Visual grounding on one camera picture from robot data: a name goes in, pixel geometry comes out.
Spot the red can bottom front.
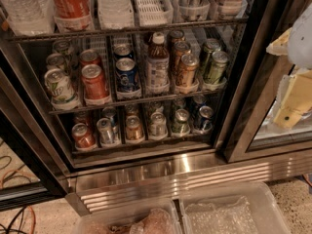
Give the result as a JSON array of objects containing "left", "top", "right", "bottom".
[{"left": 71, "top": 123, "right": 96, "bottom": 148}]

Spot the blue pepsi can front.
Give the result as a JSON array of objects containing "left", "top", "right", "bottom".
[{"left": 194, "top": 105, "right": 214, "bottom": 131}]

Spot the clear water bottle top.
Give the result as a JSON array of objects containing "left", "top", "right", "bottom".
[{"left": 0, "top": 0, "right": 55, "bottom": 36}]

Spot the red coke can front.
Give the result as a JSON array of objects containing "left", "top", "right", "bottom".
[{"left": 81, "top": 64, "right": 109, "bottom": 99}]

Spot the clear plastic bin right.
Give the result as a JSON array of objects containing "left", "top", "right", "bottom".
[{"left": 179, "top": 182, "right": 292, "bottom": 234}]

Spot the green 7up can front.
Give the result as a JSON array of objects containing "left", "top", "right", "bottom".
[{"left": 44, "top": 68, "right": 77, "bottom": 104}]

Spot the glass fridge door right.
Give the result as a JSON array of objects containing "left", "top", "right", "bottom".
[{"left": 224, "top": 0, "right": 312, "bottom": 162}]

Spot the blue pepsi can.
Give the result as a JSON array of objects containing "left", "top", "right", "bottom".
[
  {"left": 116, "top": 58, "right": 139, "bottom": 93},
  {"left": 194, "top": 105, "right": 214, "bottom": 131},
  {"left": 190, "top": 95, "right": 207, "bottom": 115}
]

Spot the red coke bottle top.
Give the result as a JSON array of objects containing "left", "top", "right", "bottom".
[{"left": 54, "top": 0, "right": 90, "bottom": 19}]

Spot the clear plastic bin left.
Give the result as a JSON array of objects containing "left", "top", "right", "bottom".
[{"left": 71, "top": 199, "right": 182, "bottom": 234}]

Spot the blue pepsi can middle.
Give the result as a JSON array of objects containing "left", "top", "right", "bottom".
[{"left": 116, "top": 58, "right": 139, "bottom": 93}]

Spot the orange can bottom front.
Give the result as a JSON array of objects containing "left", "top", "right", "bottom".
[{"left": 126, "top": 115, "right": 143, "bottom": 140}]

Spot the green can bottom front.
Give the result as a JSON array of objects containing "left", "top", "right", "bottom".
[{"left": 172, "top": 109, "right": 190, "bottom": 136}]

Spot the silver can bottom front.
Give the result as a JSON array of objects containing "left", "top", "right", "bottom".
[{"left": 149, "top": 112, "right": 168, "bottom": 137}]

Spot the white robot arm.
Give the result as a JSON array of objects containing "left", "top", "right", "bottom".
[{"left": 266, "top": 5, "right": 312, "bottom": 129}]

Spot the blue pepsi can behind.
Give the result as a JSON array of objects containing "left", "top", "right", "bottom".
[{"left": 190, "top": 95, "right": 207, "bottom": 115}]

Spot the orange can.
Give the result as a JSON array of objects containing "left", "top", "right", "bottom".
[
  {"left": 175, "top": 54, "right": 199, "bottom": 87},
  {"left": 126, "top": 115, "right": 143, "bottom": 140}
]

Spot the clear plastic bin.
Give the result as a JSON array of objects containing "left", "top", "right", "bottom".
[
  {"left": 179, "top": 182, "right": 292, "bottom": 234},
  {"left": 71, "top": 199, "right": 182, "bottom": 234}
]

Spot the orange can middle front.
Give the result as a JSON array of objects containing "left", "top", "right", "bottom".
[{"left": 175, "top": 54, "right": 199, "bottom": 87}]

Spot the orange cable on floor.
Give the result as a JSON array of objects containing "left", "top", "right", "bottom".
[{"left": 0, "top": 169, "right": 37, "bottom": 234}]

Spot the silver diet can bottom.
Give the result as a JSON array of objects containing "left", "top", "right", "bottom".
[{"left": 97, "top": 118, "right": 115, "bottom": 144}]

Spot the brown tea bottle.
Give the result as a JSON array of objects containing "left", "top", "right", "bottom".
[{"left": 145, "top": 32, "right": 170, "bottom": 88}]

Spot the green can middle front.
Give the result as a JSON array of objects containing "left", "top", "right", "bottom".
[{"left": 204, "top": 51, "right": 229, "bottom": 85}]

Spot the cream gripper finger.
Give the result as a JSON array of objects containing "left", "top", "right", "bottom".
[
  {"left": 266, "top": 27, "right": 292, "bottom": 56},
  {"left": 273, "top": 69, "right": 312, "bottom": 129}
]

